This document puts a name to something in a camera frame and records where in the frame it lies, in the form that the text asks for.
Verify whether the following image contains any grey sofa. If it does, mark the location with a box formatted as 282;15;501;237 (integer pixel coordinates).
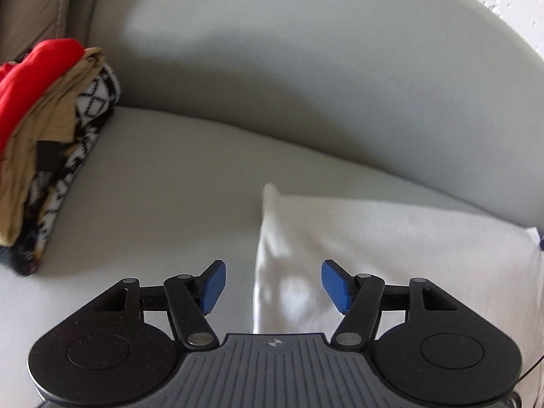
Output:
0;0;544;349

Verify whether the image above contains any tan garment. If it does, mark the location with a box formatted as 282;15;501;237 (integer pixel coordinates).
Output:
0;47;108;248

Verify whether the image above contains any white t-shirt with script print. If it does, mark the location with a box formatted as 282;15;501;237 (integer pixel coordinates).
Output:
252;184;544;364

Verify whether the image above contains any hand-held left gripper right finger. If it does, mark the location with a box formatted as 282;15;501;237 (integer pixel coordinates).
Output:
321;259;459;350

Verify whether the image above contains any black and white patterned garment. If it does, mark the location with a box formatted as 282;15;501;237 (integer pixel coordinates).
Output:
7;63;123;278

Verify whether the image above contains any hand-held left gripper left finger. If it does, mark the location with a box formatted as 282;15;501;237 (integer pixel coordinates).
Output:
91;259;227;350

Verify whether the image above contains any tan cushion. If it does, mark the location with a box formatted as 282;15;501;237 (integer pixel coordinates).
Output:
0;0;107;65

